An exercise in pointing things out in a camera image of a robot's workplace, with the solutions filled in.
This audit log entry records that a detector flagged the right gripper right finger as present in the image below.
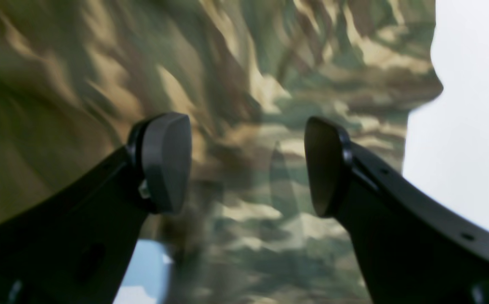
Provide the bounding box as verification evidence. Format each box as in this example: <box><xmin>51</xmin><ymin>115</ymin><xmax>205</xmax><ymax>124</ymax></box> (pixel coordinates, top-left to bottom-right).
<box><xmin>304</xmin><ymin>116</ymin><xmax>489</xmax><ymax>304</ymax></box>

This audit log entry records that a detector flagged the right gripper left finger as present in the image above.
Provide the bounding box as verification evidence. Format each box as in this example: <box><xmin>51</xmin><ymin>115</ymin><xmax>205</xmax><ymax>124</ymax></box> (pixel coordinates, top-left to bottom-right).
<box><xmin>0</xmin><ymin>112</ymin><xmax>192</xmax><ymax>304</ymax></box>

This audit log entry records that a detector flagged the camouflage t-shirt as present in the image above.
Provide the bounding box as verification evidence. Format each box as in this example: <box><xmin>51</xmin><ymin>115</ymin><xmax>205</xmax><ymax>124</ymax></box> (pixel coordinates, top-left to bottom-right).
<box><xmin>0</xmin><ymin>0</ymin><xmax>443</xmax><ymax>304</ymax></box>

